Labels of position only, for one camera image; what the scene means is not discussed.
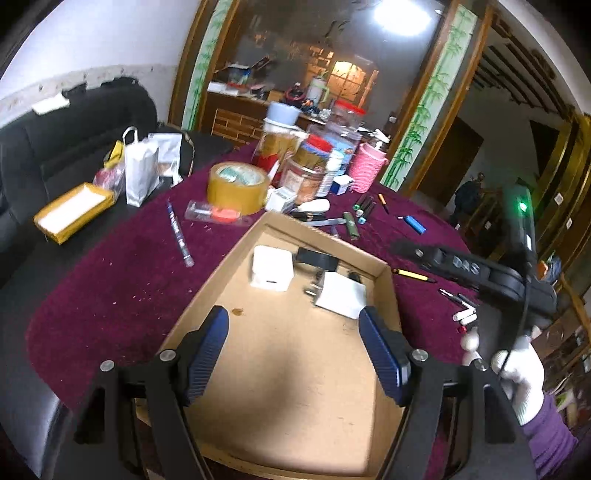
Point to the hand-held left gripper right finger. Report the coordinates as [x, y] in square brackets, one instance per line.
[381, 355]

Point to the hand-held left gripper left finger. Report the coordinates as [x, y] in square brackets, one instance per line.
[210, 355]

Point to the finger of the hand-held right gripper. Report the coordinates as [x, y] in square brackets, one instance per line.
[457, 265]

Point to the yellow black pen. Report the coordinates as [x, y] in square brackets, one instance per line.
[411, 274]

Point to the white pen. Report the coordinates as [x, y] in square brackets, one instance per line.
[461, 318]
[467, 314]

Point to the cardboard box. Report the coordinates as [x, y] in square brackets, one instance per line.
[286, 369]

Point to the person's right forearm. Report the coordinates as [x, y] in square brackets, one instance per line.
[549, 443]

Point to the person's right hand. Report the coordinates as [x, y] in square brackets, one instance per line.
[526, 374]

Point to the blue lighter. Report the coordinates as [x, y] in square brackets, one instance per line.
[414, 225]

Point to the white plug charger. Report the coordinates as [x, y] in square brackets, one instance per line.
[341, 295]

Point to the orange black pen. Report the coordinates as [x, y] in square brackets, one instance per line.
[383, 203]

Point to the black marker with teal end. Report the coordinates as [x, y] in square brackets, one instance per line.
[368, 212]

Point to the wooden door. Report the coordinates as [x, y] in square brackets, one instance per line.
[450, 161]

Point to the white cube charger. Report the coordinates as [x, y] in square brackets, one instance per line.
[272, 267]

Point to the black marker with green end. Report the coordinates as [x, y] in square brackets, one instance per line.
[361, 203]

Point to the black power adapter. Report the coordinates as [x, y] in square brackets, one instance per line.
[318, 259]

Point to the clear blue pen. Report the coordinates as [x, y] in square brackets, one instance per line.
[178, 230]

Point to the pink knit basket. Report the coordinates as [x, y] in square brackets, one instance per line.
[367, 168]

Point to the small blue white box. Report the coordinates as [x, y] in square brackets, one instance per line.
[342, 184]

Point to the clear packet with orange item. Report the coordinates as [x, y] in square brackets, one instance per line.
[212, 213]

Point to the white plastic bottle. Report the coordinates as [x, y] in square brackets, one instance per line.
[333, 173]

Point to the white stapler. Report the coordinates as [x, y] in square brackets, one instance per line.
[314, 206]

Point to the brown tape roll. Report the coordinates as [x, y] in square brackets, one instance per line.
[221, 194]

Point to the bamboo painted panel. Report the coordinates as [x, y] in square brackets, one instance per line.
[205, 69]
[429, 101]

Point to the blue plastic container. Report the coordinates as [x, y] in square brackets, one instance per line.
[344, 141]

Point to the labelled glass jar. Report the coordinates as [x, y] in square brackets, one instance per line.
[302, 182]

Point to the jar with red lid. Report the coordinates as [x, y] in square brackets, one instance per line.
[316, 150]

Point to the clear container with red lid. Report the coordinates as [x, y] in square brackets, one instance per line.
[347, 117]

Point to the white paper bag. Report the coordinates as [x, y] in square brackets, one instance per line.
[141, 170]

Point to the yellow open box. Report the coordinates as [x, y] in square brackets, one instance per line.
[69, 207]

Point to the red clear packet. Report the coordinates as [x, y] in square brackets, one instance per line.
[108, 177]

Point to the white pouch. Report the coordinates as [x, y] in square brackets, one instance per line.
[167, 152]

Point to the tall jar of sticks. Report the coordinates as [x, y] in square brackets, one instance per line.
[274, 147]

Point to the white green kettle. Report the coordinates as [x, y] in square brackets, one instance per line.
[317, 92]

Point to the yellow packet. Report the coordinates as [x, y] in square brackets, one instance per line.
[113, 154]

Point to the ceiling light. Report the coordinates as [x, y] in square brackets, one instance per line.
[401, 16]

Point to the black sofa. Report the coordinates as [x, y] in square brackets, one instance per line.
[55, 143]

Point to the white paper on sofa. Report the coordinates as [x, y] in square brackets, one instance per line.
[50, 105]

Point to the golden door frame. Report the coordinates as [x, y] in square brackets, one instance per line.
[563, 184]

